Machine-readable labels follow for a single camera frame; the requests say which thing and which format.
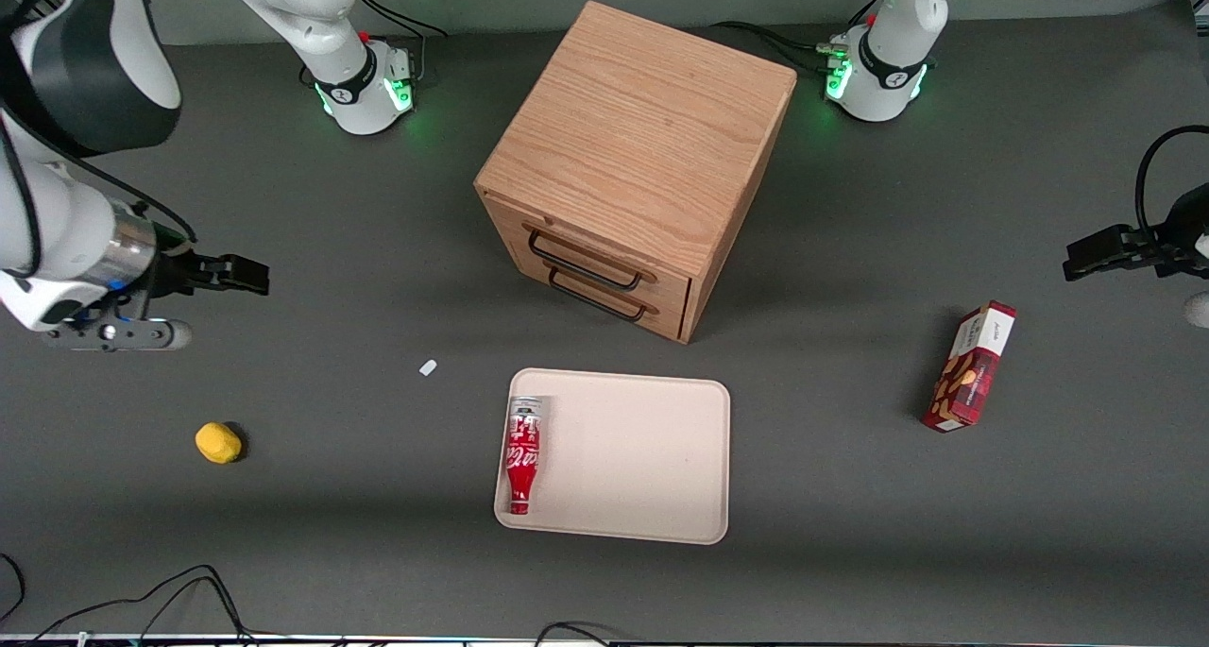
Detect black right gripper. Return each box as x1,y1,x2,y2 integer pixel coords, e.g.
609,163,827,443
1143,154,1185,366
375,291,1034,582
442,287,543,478
142,239,271,300

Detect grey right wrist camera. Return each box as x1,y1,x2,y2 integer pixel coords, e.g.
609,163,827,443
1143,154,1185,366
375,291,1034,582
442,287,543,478
42,315,194,353

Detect black left arm base cables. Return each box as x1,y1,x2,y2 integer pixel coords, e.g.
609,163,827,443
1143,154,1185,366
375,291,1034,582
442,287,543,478
708,0,884,74

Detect black cable arc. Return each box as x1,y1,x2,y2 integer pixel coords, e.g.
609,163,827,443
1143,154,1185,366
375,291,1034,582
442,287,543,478
533,621,617,647

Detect beige rectangular tray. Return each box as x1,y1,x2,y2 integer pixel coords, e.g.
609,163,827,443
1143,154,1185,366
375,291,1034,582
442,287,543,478
494,367,732,545

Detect wooden drawer cabinet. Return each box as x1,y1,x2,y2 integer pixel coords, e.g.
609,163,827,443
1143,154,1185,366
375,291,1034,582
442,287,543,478
473,0,798,345

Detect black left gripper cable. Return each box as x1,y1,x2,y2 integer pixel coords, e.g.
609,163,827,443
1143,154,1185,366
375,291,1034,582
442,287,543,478
1135,125,1209,244

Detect black right arm base cables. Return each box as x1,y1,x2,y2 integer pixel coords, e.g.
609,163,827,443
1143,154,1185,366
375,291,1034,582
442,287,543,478
353,0,447,83

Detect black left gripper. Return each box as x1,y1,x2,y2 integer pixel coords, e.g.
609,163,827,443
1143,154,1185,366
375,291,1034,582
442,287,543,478
1062,182,1209,282

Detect long black looped table cable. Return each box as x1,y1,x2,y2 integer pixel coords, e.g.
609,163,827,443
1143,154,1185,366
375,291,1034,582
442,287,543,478
28,563,258,647

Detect red snack box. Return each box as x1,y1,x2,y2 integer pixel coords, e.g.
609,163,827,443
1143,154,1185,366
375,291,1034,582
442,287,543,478
921,299,1019,434

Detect black arm base cables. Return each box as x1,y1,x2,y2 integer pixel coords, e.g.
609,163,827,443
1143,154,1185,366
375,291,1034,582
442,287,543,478
353,0,447,83
708,0,884,74

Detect yellow lemon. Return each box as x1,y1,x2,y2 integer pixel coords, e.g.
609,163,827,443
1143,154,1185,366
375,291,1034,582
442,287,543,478
195,421,244,466

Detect black drawer handle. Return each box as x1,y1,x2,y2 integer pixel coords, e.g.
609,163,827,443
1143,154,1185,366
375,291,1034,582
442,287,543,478
547,266,655,324
526,228,645,293

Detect short black curved cable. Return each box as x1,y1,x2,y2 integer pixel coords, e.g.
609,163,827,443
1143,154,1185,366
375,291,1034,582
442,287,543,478
0,552,26,623

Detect red coke bottle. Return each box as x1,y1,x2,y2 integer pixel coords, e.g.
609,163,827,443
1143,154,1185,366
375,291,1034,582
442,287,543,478
506,395,545,517

